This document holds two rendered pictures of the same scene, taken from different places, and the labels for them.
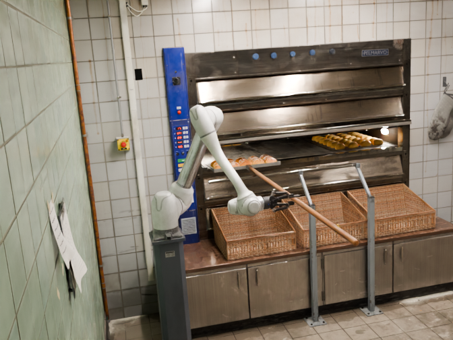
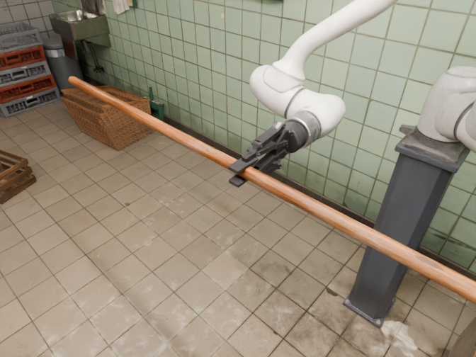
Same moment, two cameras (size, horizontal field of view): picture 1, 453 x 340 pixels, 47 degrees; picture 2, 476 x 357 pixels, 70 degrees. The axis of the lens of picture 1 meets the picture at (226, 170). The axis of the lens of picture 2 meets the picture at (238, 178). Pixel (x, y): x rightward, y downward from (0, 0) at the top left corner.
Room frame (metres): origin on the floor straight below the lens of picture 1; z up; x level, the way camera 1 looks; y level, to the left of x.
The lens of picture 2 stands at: (3.53, -0.76, 1.65)
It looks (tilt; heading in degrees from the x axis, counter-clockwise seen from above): 38 degrees down; 145
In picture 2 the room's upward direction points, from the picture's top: straight up
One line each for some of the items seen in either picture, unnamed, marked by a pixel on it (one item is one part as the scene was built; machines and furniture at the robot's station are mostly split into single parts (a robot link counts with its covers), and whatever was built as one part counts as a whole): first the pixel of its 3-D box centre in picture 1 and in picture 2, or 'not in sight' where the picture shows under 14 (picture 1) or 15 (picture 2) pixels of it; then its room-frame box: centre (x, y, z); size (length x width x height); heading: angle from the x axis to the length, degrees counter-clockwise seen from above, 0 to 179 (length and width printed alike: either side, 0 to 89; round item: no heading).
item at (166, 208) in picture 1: (164, 208); (455, 102); (3.10, 0.40, 1.17); 0.18 x 0.16 x 0.22; 161
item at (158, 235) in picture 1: (166, 231); (432, 135); (3.07, 0.40, 1.03); 0.22 x 0.18 x 0.06; 13
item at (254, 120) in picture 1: (305, 115); not in sight; (4.29, -0.68, 1.54); 1.79 x 0.11 x 0.19; 102
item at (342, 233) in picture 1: (290, 196); (263, 180); (3.09, -0.39, 1.19); 1.71 x 0.03 x 0.03; 13
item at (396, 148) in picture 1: (305, 159); not in sight; (4.31, -0.68, 1.16); 1.80 x 0.06 x 0.04; 102
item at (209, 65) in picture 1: (302, 59); not in sight; (4.31, -0.68, 1.99); 1.80 x 0.08 x 0.21; 102
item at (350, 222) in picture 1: (323, 218); not in sight; (4.03, -0.76, 0.72); 0.56 x 0.49 x 0.28; 103
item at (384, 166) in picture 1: (307, 175); not in sight; (4.29, -0.68, 1.02); 1.79 x 0.11 x 0.19; 102
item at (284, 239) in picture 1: (252, 228); not in sight; (3.90, -0.17, 0.72); 0.56 x 0.49 x 0.28; 104
